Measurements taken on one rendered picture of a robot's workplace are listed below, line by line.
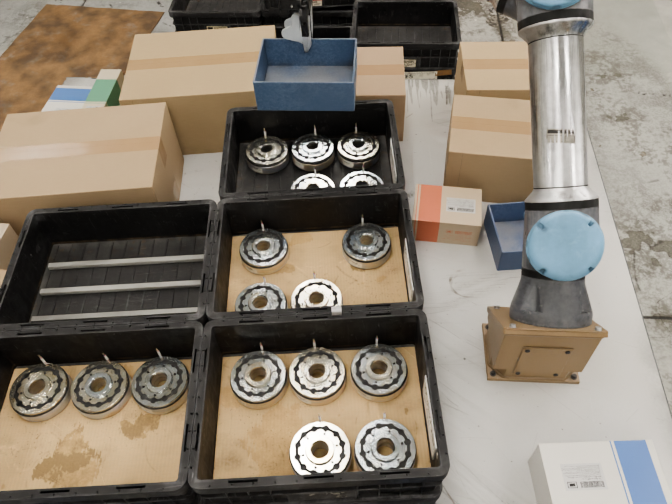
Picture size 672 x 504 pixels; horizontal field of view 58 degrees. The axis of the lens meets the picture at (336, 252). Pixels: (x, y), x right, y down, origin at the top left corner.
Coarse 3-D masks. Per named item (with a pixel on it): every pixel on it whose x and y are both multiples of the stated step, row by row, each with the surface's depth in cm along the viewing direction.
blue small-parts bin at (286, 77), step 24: (264, 48) 129; (288, 48) 129; (312, 48) 129; (336, 48) 129; (264, 72) 129; (288, 72) 131; (312, 72) 131; (336, 72) 131; (264, 96) 122; (288, 96) 121; (312, 96) 121; (336, 96) 120
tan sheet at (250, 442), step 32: (352, 352) 115; (224, 384) 112; (288, 384) 112; (416, 384) 111; (224, 416) 108; (256, 416) 108; (288, 416) 108; (352, 416) 108; (416, 416) 107; (224, 448) 105; (256, 448) 105; (288, 448) 104; (352, 448) 104; (384, 448) 104; (416, 448) 104
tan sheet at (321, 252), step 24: (240, 240) 134; (288, 240) 133; (312, 240) 133; (336, 240) 133; (240, 264) 130; (288, 264) 129; (312, 264) 129; (336, 264) 129; (384, 264) 128; (240, 288) 126; (288, 288) 125; (360, 288) 125; (384, 288) 124
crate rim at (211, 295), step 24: (336, 192) 128; (360, 192) 127; (384, 192) 127; (216, 216) 125; (408, 216) 123; (216, 240) 121; (408, 240) 119; (216, 264) 117; (216, 312) 110; (240, 312) 110; (264, 312) 110; (288, 312) 110; (312, 312) 110
